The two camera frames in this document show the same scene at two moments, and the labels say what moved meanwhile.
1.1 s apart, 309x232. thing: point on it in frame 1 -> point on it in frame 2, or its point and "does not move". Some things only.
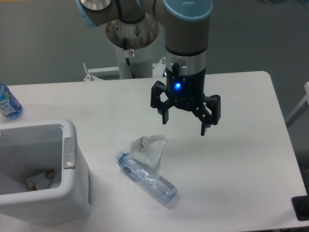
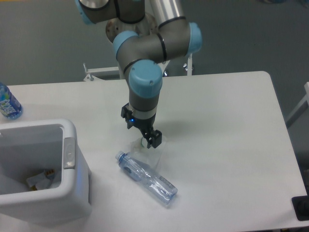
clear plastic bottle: [148, 182] does not move
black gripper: [186, 91] -> [144, 125]
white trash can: [28, 148] does not move
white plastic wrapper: [150, 148] does not move
